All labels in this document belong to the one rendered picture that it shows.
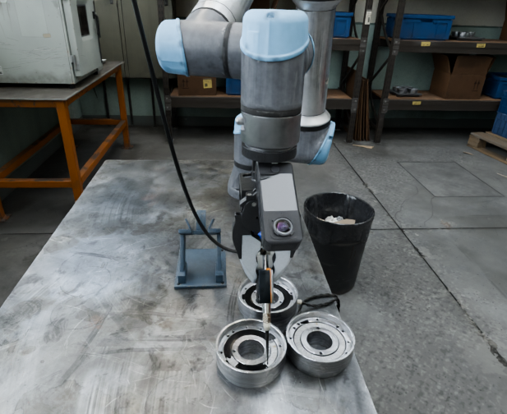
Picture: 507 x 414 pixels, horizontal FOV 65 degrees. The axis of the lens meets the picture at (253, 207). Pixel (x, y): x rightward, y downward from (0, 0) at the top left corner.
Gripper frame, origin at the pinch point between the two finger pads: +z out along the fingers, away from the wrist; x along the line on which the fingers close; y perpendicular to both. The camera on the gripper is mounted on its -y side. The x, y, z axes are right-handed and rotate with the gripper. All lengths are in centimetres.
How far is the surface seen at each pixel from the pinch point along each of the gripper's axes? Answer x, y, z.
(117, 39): 102, 379, 2
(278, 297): -3.8, 8.0, 10.7
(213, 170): 8, 74, 13
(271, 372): -0.5, -8.5, 9.8
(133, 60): 89, 379, 22
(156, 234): 21.2, 34.3, 13.2
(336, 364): -10.0, -7.8, 9.6
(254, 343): 1.3, -2.1, 11.0
